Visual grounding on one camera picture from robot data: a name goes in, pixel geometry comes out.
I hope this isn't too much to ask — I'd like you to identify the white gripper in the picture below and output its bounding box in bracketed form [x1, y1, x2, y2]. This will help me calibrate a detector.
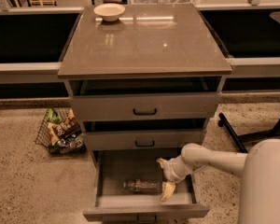
[156, 155, 193, 202]

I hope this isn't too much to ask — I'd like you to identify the clear plastic water bottle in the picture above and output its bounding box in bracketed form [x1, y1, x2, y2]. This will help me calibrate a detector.
[123, 179, 161, 194]

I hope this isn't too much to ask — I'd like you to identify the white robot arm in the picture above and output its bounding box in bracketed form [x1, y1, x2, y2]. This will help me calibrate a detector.
[157, 138, 280, 224]

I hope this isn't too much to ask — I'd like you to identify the open bottom grey drawer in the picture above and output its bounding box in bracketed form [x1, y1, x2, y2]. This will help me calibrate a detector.
[84, 148, 209, 224]

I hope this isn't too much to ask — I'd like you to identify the middle grey drawer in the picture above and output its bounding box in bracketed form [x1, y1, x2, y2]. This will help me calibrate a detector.
[82, 129, 206, 150]

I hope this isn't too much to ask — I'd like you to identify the top grey drawer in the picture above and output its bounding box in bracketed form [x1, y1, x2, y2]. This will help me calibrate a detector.
[69, 93, 219, 121]

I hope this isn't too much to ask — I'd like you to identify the grey drawer cabinet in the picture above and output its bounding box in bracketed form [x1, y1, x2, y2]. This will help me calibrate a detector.
[57, 3, 233, 224]

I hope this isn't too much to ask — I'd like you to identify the brown snack bag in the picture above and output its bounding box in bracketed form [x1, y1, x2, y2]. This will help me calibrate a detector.
[48, 110, 80, 146]

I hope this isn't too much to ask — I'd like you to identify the black wheeled stand base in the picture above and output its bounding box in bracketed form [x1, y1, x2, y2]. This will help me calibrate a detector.
[217, 113, 280, 153]

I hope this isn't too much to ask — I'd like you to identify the green snack bag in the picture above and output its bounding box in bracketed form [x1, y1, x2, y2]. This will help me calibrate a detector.
[46, 108, 60, 124]

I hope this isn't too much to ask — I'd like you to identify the grey metal railing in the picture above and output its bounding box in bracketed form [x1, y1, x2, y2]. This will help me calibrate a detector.
[0, 57, 280, 84]

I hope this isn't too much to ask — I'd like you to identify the white ceramic bowl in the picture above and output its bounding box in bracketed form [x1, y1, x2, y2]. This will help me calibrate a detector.
[93, 3, 125, 22]

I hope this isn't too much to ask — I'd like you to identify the black wire basket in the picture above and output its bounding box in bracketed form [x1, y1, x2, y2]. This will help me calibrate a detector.
[35, 107, 86, 155]

